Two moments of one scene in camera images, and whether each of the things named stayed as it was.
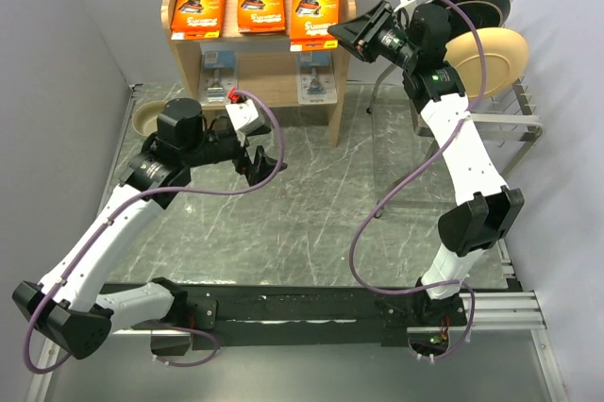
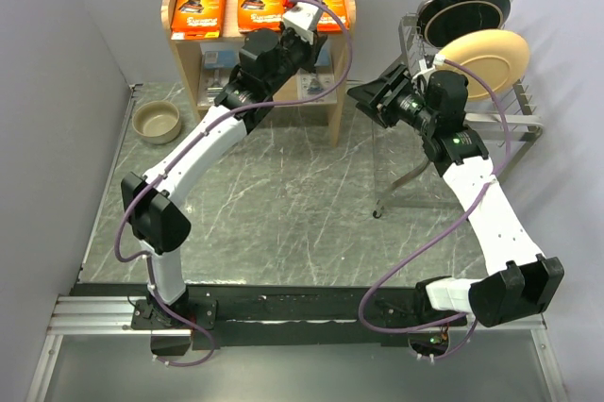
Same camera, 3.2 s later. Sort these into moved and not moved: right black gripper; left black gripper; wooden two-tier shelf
Moved: right black gripper; left black gripper
Not moved: wooden two-tier shelf
